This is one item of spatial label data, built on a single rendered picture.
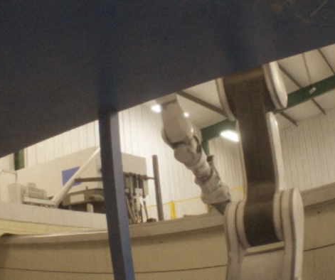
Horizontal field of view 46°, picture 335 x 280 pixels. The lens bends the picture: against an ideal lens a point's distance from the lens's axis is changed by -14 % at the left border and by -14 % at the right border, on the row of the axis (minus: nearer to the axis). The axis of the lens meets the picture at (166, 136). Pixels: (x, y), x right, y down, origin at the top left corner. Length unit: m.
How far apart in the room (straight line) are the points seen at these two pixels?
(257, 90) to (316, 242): 1.09
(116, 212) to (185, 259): 1.51
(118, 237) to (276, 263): 0.45
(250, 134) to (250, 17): 0.62
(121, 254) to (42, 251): 2.42
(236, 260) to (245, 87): 0.52
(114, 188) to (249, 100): 0.50
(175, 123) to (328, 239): 1.16
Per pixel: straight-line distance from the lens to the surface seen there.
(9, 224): 4.00
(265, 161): 1.28
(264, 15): 0.75
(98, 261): 2.95
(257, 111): 1.31
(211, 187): 1.47
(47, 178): 7.30
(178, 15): 0.72
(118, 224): 1.04
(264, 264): 1.23
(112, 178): 1.06
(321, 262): 2.19
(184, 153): 1.36
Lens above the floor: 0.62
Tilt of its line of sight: 16 degrees up
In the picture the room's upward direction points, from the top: 6 degrees counter-clockwise
